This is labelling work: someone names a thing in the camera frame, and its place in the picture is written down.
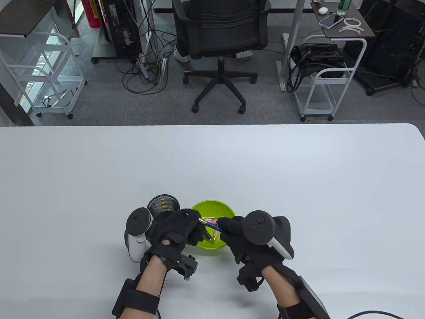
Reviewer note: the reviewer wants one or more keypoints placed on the person's left hand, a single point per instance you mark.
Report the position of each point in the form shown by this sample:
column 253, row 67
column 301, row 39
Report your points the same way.
column 172, row 229

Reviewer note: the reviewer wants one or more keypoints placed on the person's right hand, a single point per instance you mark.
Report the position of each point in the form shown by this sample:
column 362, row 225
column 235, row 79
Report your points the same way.
column 235, row 236

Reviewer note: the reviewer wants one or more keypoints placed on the pink fountain pen barrel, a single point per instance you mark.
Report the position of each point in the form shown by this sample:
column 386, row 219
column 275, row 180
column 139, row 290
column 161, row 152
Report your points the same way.
column 216, row 235

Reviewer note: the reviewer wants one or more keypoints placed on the grey and white controller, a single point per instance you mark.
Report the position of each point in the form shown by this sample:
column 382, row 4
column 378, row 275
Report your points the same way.
column 259, row 227
column 137, row 222

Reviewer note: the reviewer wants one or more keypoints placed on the blue fountain pen barrel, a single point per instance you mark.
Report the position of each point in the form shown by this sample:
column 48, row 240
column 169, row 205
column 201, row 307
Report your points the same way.
column 212, row 226

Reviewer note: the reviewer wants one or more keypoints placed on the person's left forearm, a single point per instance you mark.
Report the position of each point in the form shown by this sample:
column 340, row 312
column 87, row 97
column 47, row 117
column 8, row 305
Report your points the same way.
column 151, row 279

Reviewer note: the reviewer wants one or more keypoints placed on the person's right forearm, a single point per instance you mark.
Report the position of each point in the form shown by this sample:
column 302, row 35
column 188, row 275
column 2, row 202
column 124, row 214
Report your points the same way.
column 282, row 285

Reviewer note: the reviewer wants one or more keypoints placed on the black mesh pen holder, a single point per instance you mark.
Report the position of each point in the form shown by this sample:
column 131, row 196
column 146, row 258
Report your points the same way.
column 162, row 204

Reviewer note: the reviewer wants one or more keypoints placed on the lime green plastic bowl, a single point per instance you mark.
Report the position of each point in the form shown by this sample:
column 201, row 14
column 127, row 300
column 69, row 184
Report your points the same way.
column 212, row 207

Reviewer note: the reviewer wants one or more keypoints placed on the black wrist sensor box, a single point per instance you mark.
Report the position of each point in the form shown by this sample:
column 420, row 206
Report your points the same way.
column 313, row 299
column 123, row 297

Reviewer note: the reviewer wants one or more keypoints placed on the dark power strip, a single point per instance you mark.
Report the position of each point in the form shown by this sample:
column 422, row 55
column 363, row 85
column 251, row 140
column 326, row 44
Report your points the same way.
column 144, row 69

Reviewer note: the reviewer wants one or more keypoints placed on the grey wheeled platform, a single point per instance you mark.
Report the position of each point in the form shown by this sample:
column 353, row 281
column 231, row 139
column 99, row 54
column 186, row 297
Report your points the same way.
column 101, row 50

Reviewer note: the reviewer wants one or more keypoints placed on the black bag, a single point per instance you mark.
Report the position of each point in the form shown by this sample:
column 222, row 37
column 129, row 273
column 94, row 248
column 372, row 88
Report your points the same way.
column 318, row 56

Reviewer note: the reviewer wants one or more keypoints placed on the black office chair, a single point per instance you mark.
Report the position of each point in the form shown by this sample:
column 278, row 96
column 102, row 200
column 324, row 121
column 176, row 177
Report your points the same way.
column 219, row 36

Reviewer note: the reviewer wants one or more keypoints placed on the black computer tower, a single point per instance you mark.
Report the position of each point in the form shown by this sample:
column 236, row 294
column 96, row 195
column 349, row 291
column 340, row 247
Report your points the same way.
column 119, row 26

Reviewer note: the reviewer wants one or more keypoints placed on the white desk leg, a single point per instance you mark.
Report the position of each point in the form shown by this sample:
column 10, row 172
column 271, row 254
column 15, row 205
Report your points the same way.
column 149, row 20
column 292, row 33

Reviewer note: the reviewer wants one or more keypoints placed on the white side table brown top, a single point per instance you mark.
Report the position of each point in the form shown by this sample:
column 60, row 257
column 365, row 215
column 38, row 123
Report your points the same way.
column 330, row 32

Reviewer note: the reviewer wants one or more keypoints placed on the red fire extinguisher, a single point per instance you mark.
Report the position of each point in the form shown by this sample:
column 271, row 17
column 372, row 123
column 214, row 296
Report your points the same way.
column 89, row 13

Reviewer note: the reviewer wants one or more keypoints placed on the smartphone with light case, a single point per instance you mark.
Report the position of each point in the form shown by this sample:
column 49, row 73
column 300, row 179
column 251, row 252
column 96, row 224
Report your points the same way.
column 331, row 20

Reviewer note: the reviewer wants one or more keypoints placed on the white curved headband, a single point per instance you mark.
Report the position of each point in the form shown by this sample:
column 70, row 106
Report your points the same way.
column 348, row 29

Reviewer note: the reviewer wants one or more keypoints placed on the white tape roll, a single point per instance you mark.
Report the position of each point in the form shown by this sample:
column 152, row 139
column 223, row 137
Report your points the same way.
column 345, row 22

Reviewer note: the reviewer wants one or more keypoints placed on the white earbuds case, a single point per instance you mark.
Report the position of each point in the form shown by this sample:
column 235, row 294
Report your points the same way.
column 322, row 10

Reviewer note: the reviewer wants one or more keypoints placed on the green bottle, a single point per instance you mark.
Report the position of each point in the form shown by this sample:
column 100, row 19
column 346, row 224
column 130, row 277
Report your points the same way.
column 344, row 6

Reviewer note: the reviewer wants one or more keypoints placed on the white cart with brown top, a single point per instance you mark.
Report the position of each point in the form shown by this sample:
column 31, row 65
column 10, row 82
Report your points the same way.
column 23, row 16

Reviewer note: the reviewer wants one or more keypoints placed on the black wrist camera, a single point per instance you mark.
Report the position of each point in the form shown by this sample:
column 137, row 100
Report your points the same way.
column 189, row 265
column 249, row 277

